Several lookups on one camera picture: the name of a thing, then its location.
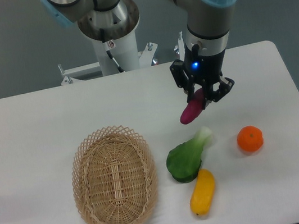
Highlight woven wicker basket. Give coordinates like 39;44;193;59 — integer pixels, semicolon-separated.
72;126;158;224

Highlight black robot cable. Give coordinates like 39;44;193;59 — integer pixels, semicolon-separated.
99;26;126;76

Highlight green bok choy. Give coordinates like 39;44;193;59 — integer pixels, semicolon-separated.
166;126;213;183

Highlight purple sweet potato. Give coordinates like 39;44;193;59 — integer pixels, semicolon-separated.
180;89;204;125

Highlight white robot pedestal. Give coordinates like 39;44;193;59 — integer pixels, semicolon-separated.
47;0;188;86

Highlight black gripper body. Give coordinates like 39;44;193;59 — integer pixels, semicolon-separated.
184;44;225;90

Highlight orange tangerine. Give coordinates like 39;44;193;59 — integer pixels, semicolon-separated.
237;125;264;153

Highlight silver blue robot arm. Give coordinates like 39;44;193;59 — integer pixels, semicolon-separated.
40;0;237;109

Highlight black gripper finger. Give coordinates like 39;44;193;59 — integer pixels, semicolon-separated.
201;76;235;109
169;59;194;103

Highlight yellow mango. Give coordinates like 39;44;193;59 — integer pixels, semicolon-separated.
190;169;216;216

